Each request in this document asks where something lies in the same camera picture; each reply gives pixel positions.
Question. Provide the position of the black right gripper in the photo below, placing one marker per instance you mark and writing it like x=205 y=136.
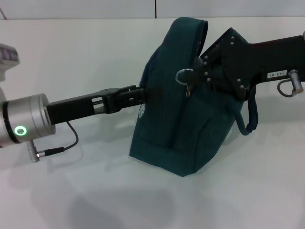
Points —
x=257 y=59

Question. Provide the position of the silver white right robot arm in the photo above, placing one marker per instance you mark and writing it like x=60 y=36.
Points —
x=304 y=35

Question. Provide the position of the dark teal insulated lunch bag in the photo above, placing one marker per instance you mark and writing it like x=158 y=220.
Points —
x=166 y=119

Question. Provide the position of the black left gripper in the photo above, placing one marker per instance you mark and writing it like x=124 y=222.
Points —
x=78 y=107

